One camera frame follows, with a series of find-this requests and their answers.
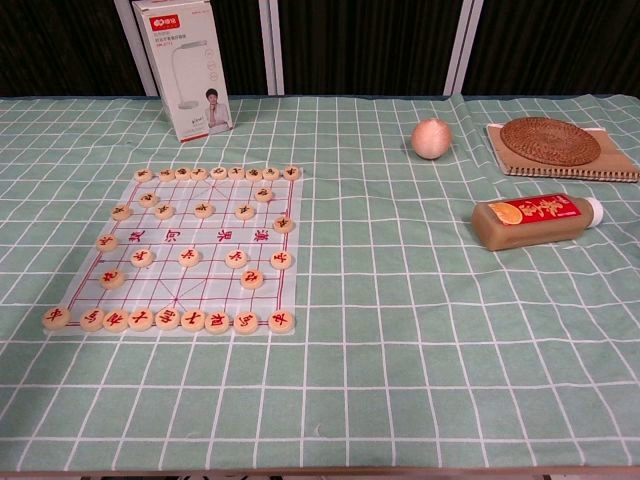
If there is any white chess board mat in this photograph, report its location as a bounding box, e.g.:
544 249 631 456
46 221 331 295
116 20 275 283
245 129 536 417
48 174 305 338

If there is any green checked tablecloth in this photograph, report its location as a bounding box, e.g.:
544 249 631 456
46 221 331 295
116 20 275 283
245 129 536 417
0 92 640 475

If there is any beige round ball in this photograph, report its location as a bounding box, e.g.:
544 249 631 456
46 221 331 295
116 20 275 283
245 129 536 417
411 117 454 161

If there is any black curtain panel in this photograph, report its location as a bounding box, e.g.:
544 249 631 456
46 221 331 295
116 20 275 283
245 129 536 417
463 0 640 97
0 0 151 98
277 0 464 96
212 0 270 96

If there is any white desk lamp box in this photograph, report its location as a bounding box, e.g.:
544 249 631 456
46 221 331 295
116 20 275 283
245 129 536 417
131 0 235 145

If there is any brown drink bottle red label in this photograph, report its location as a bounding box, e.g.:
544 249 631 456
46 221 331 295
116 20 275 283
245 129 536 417
471 194 605 250

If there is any round woven rattan coaster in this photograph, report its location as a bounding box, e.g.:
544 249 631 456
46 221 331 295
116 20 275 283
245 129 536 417
500 116 602 169

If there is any brown spiral notebook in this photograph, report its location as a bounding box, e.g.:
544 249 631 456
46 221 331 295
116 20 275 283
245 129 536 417
485 123 640 184

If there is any white partition frame post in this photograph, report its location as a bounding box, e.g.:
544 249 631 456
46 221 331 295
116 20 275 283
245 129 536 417
443 0 485 96
113 0 162 97
258 0 285 96

